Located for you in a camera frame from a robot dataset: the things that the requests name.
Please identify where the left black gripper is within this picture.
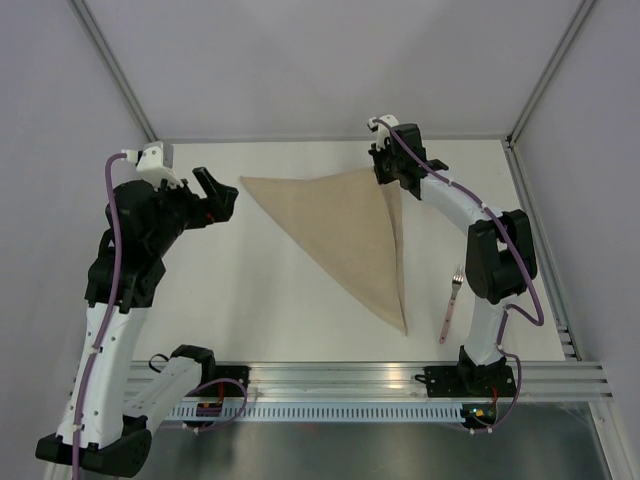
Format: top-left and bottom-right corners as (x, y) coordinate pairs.
(148, 166), (238, 254)

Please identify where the beige cloth napkin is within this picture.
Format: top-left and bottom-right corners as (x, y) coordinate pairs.
(241, 168), (408, 335)

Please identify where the pink handled fork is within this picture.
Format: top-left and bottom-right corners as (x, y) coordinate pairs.
(439, 266), (465, 344)

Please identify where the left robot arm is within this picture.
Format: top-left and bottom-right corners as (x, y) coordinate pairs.
(35, 167), (238, 479)

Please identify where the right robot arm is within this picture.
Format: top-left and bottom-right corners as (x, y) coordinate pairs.
(368, 115), (544, 398)

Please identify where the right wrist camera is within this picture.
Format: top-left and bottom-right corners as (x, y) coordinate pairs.
(367, 114), (399, 151)

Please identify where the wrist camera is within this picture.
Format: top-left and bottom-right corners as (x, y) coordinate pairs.
(121, 141), (183, 190)
(367, 114), (399, 151)

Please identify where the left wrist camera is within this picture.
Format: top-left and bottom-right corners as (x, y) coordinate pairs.
(121, 141), (183, 190)

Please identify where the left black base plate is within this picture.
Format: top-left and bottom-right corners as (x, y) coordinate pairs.
(196, 364), (250, 400)

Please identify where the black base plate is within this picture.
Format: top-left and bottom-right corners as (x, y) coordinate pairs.
(421, 365), (516, 399)
(196, 364), (250, 400)

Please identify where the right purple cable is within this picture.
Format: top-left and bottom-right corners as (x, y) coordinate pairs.
(369, 117), (546, 436)

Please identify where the white slotted cable duct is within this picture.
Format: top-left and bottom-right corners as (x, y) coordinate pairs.
(167, 400), (464, 423)

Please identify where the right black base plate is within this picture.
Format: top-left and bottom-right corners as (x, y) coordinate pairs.
(421, 365), (516, 399)

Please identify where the aluminium front rail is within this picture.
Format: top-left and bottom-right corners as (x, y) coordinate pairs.
(69, 360), (615, 402)

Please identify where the aluminium cage frame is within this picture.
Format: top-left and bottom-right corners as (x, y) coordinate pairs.
(81, 1), (639, 468)

